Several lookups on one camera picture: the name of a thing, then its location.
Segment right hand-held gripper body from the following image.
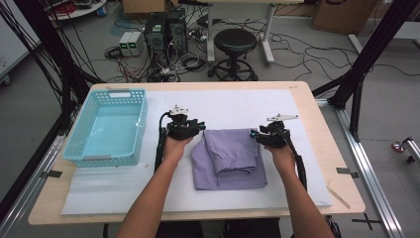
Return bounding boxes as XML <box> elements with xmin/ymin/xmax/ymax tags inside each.
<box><xmin>257</xmin><ymin>113</ymin><xmax>300</xmax><ymax>149</ymax></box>

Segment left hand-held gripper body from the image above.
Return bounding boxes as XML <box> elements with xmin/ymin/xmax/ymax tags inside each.
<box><xmin>164</xmin><ymin>104</ymin><xmax>201</xmax><ymax>141</ymax></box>

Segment purple shorts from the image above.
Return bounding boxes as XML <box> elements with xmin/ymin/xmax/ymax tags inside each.
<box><xmin>190</xmin><ymin>128</ymin><xmax>268</xmax><ymax>191</ymax></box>

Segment light blue plastic basket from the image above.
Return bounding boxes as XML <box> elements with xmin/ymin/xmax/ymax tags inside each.
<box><xmin>62</xmin><ymin>88</ymin><xmax>149</xmax><ymax>168</ymax></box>

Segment person's left hand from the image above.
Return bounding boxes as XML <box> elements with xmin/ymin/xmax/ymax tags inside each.
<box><xmin>162</xmin><ymin>136</ymin><xmax>194</xmax><ymax>165</ymax></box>

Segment person's right hand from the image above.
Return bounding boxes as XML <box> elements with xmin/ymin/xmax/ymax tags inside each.
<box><xmin>265</xmin><ymin>143</ymin><xmax>297</xmax><ymax>173</ymax></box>

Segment white foam mat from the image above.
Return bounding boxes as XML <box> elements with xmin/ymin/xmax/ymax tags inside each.
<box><xmin>60</xmin><ymin>88</ymin><xmax>333</xmax><ymax>216</ymax></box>

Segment black tape piece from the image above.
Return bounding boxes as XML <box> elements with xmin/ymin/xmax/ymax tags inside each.
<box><xmin>40</xmin><ymin>170</ymin><xmax>63</xmax><ymax>179</ymax></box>
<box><xmin>336</xmin><ymin>167</ymin><xmax>360</xmax><ymax>179</ymax></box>

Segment thin wooden strip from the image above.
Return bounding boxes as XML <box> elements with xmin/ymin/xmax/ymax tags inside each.
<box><xmin>326</xmin><ymin>185</ymin><xmax>352</xmax><ymax>210</ymax></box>

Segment black round stool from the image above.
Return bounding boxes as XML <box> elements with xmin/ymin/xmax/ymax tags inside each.
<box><xmin>207</xmin><ymin>28</ymin><xmax>260</xmax><ymax>82</ymax></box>

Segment black computer tower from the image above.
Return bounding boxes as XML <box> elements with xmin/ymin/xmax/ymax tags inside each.
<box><xmin>144</xmin><ymin>11</ymin><xmax>168</xmax><ymax>54</ymax></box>
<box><xmin>166</xmin><ymin>8</ymin><xmax>188</xmax><ymax>56</ymax></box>

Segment white power supply unit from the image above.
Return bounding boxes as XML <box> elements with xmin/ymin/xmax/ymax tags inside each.
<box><xmin>128</xmin><ymin>31</ymin><xmax>145</xmax><ymax>57</ymax></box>
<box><xmin>118</xmin><ymin>31</ymin><xmax>135</xmax><ymax>58</ymax></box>

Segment person's dark trousers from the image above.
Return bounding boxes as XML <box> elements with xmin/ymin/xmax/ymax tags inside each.
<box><xmin>155</xmin><ymin>217</ymin><xmax>291</xmax><ymax>238</ymax></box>

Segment person's black shoe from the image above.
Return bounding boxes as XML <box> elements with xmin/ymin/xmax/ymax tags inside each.
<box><xmin>325</xmin><ymin>214</ymin><xmax>342</xmax><ymax>238</ymax></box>

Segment metal stand foot with caster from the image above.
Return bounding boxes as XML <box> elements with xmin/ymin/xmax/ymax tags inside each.
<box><xmin>391</xmin><ymin>136</ymin><xmax>420</xmax><ymax>164</ymax></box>

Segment black tape cross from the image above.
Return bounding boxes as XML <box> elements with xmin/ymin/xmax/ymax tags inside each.
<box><xmin>351</xmin><ymin>212</ymin><xmax>382</xmax><ymax>231</ymax></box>

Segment small cardboard box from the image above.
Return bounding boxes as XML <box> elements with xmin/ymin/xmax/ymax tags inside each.
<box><xmin>122</xmin><ymin>0</ymin><xmax>179</xmax><ymax>16</ymax></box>

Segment large cardboard box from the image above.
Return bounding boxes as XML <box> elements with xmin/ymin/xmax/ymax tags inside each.
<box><xmin>311</xmin><ymin>0</ymin><xmax>379</xmax><ymax>36</ymax></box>

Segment round white table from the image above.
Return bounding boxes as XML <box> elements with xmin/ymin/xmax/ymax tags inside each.
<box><xmin>46</xmin><ymin>0</ymin><xmax>108</xmax><ymax>21</ymax></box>

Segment white board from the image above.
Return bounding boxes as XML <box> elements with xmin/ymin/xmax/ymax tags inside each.
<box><xmin>0</xmin><ymin>14</ymin><xmax>43</xmax><ymax>85</ymax></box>

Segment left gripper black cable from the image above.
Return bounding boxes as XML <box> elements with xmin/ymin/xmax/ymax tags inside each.
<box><xmin>153</xmin><ymin>111</ymin><xmax>172</xmax><ymax>173</ymax></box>

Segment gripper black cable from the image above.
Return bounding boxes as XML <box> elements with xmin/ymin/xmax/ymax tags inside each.
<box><xmin>280</xmin><ymin>127</ymin><xmax>308</xmax><ymax>192</ymax></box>
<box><xmin>153</xmin><ymin>111</ymin><xmax>172</xmax><ymax>173</ymax></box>

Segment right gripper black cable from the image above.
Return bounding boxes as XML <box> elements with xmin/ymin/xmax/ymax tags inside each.
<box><xmin>280</xmin><ymin>127</ymin><xmax>308</xmax><ymax>192</ymax></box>

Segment tangle of floor cables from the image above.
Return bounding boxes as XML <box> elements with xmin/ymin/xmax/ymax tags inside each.
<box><xmin>103</xmin><ymin>43</ymin><xmax>207</xmax><ymax>83</ymax></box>

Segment aluminium floor rail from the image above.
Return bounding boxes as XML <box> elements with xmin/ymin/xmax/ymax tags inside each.
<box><xmin>315</xmin><ymin>97</ymin><xmax>405</xmax><ymax>238</ymax></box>
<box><xmin>0</xmin><ymin>132</ymin><xmax>67</xmax><ymax>238</ymax></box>

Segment white desk frame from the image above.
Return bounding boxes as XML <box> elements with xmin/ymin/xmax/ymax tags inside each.
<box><xmin>197</xmin><ymin>0</ymin><xmax>305</xmax><ymax>65</ymax></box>

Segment black metal frame post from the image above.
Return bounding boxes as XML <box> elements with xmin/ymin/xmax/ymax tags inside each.
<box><xmin>13</xmin><ymin>0</ymin><xmax>103</xmax><ymax>133</ymax></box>
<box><xmin>311</xmin><ymin>0</ymin><xmax>420</xmax><ymax>143</ymax></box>

